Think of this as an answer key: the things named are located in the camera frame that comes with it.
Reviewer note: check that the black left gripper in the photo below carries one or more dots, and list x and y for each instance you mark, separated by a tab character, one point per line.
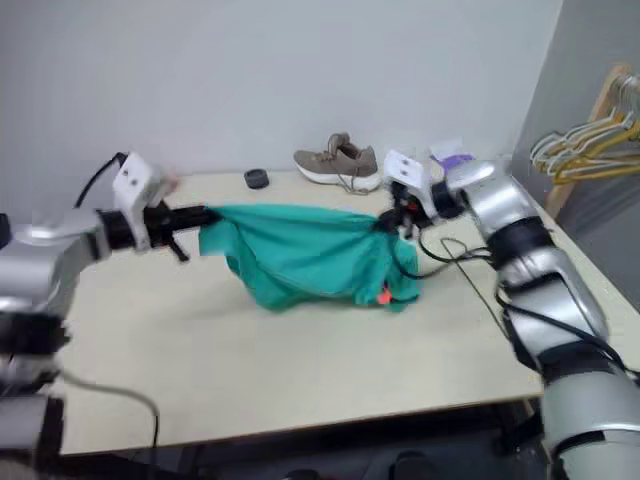
157	225

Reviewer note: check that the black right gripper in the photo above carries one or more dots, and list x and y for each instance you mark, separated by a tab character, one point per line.
405	205

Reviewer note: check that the green shorts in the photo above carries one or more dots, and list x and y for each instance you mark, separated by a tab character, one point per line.
300	250

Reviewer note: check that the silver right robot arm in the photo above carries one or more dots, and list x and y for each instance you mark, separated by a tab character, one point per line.
550	280

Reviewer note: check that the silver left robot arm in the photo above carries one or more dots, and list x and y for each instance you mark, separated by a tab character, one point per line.
40	270

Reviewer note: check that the small orange red tag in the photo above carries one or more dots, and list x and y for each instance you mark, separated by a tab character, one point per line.
383	299

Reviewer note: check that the black round dish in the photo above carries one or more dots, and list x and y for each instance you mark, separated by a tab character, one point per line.
256	179

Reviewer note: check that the taupe sneaker with white sole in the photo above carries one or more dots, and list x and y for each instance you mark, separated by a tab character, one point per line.
345	162

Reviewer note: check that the purple tissue box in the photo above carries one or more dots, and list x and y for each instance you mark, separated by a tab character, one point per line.
457	161

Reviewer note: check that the wooden clothes rack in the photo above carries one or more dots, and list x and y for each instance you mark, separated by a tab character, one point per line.
602	100

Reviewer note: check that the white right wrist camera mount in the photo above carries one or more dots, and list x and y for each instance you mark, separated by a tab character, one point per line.
405	170

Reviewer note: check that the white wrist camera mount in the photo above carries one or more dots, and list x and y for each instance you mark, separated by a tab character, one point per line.
405	170
132	180

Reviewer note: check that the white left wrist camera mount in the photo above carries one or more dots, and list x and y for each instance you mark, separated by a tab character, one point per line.
132	180

